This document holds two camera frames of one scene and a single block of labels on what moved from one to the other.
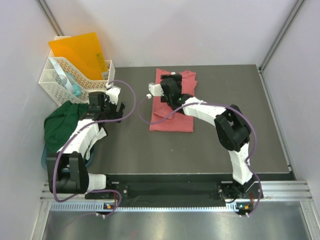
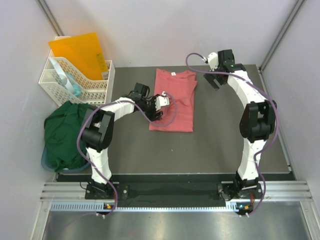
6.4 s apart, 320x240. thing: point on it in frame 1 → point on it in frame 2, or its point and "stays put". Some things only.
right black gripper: (178, 77) → (210, 77)
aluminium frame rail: (299, 190) stays put
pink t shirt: (177, 121) stays put
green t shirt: (60, 123) stays put
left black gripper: (115, 114) → (151, 115)
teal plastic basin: (44, 159) stays put
